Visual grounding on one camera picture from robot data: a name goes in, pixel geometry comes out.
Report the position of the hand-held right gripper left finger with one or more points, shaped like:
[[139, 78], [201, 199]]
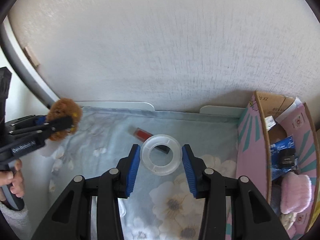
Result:
[[132, 172]]

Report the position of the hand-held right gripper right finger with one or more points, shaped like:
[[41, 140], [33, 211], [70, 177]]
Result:
[[189, 172]]

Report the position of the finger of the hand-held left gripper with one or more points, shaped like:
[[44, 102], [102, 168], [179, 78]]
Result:
[[60, 124], [27, 121]]

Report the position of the brown plush toy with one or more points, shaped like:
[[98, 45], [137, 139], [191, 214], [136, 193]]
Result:
[[63, 107]]

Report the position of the clear tape roll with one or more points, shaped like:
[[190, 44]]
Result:
[[144, 155]]

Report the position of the pink patterned cardboard box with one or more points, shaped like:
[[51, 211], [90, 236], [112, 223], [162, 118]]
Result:
[[252, 150]]

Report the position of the blue packet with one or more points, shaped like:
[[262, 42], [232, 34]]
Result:
[[280, 147]]

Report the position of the person's left forearm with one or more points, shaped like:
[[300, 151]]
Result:
[[15, 222]]

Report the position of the white desktop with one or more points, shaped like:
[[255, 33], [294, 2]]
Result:
[[125, 105]]

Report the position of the person's left hand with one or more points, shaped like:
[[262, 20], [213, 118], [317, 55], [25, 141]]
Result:
[[17, 187]]

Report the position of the floral table cloth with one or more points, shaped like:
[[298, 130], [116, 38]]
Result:
[[105, 140]]

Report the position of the grey curved bar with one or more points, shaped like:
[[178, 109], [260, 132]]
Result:
[[25, 65]]

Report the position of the grey fluffy item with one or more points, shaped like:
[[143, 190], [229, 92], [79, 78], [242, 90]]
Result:
[[275, 200]]

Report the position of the small black jar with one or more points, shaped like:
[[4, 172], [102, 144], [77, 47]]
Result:
[[287, 158]]

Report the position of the pink fluffy item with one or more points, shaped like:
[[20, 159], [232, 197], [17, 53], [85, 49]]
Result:
[[296, 192]]

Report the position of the small tan wall block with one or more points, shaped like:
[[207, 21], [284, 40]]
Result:
[[32, 55]]

